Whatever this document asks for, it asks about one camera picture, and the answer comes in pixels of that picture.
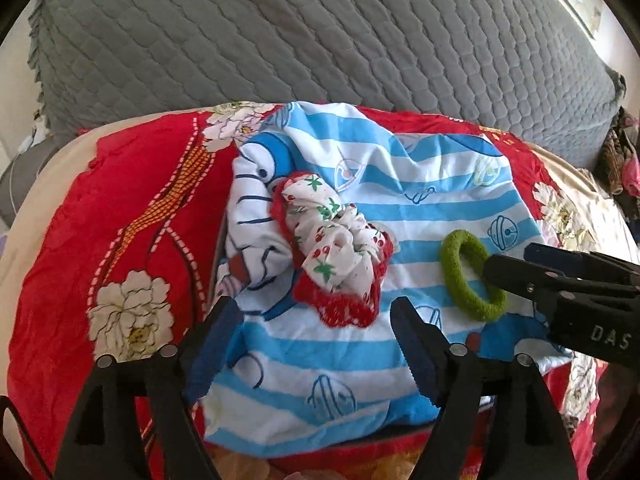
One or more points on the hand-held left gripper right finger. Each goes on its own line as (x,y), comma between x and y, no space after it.
(414,355)

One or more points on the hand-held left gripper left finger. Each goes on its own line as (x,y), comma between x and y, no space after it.
(220,347)

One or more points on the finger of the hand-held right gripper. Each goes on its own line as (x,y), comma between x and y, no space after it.
(575,266)
(520,275)

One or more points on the cherry print scrunchie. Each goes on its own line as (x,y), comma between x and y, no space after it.
(325,240)

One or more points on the pile of clothes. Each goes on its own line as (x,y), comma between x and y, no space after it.
(622,160)

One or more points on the blue striped cloth-lined tray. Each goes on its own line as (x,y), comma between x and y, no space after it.
(400,185)

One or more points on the red floral blanket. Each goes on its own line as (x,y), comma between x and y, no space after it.
(100,210)

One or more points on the grey cushion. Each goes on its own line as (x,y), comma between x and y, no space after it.
(30,175)

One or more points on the grey quilted sofa cover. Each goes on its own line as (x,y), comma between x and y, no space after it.
(300,35)

